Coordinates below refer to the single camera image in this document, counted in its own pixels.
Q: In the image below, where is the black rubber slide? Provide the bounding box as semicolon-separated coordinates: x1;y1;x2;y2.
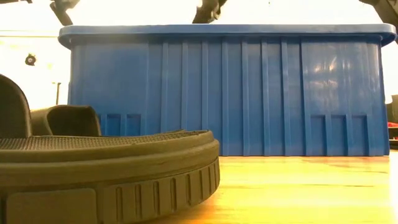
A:
0;73;221;224
30;104;187;138

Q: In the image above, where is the shelf with red bins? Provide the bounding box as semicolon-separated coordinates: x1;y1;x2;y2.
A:
386;95;398;149

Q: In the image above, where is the blue plastic bin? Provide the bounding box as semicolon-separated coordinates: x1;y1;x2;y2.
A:
58;24;398;157

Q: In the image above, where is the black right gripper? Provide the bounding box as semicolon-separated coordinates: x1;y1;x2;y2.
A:
192;0;228;24

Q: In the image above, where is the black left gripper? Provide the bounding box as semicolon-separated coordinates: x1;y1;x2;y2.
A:
49;0;81;27

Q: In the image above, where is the thin grey post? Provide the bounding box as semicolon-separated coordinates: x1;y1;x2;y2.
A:
52;82;62;106

